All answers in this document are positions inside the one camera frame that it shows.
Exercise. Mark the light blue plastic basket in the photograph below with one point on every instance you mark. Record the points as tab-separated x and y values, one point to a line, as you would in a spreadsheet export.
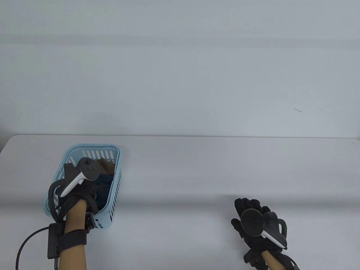
115	168

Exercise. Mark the person's right thumb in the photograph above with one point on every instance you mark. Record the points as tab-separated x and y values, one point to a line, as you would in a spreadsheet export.
236	225

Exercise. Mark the person's right hand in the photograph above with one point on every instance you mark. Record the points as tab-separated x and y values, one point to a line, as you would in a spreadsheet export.
253	240

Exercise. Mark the person's left forearm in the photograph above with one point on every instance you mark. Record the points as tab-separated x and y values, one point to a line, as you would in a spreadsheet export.
74	253

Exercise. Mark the white and black controller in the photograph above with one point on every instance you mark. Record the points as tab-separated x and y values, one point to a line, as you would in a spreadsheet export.
253	222
89	168

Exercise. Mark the person's left hand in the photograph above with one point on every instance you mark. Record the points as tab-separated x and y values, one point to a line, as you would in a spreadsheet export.
76	197

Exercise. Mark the person's right forearm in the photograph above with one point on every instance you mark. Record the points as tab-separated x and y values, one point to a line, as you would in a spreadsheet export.
271	261

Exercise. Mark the dark blue cloth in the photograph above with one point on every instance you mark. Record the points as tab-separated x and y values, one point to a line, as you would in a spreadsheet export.
104	188

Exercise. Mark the white and black left controller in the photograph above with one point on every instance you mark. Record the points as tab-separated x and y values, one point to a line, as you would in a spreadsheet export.
89	168

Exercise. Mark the white and black right controller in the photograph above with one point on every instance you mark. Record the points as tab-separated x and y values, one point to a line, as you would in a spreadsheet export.
253	222

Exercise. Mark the brown cloth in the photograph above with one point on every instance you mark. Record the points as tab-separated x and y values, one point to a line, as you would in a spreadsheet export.
108	168

